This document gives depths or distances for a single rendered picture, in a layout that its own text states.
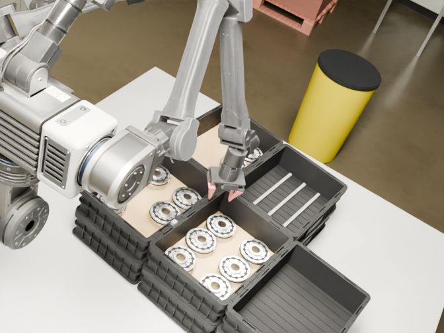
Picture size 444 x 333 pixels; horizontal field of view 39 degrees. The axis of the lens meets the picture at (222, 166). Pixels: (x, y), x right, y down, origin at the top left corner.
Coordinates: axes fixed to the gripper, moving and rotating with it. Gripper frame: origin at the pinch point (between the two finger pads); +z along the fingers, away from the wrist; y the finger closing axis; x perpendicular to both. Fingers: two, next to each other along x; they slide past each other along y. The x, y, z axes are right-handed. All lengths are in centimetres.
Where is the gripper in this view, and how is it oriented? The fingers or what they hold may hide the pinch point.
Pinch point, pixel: (219, 197)
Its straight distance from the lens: 187.6
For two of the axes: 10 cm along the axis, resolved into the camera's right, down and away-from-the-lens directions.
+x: 1.1, 6.7, -7.3
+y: -9.6, -1.3, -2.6
